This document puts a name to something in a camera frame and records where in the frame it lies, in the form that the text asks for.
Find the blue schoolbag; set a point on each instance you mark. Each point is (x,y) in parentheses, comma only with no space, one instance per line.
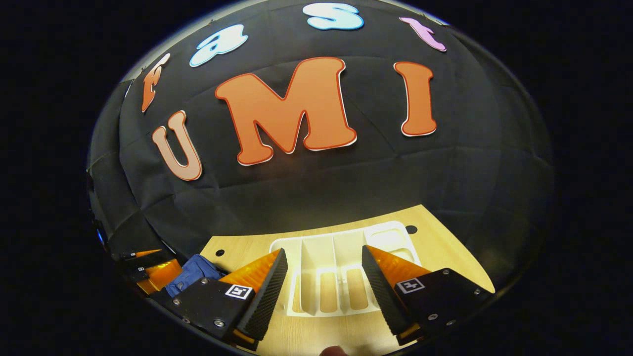
(195,272)

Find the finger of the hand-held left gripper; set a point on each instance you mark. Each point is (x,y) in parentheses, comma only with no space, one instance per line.
(143,259)
(158,274)

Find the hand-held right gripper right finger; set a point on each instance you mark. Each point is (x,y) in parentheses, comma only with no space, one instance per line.
(383,291)

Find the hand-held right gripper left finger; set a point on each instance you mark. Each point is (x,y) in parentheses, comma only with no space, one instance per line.
(267,296)

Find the black backdrop cloth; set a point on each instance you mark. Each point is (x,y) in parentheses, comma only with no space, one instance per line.
(316,183)

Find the white bookshelf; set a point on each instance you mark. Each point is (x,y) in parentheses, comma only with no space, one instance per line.
(321,252)

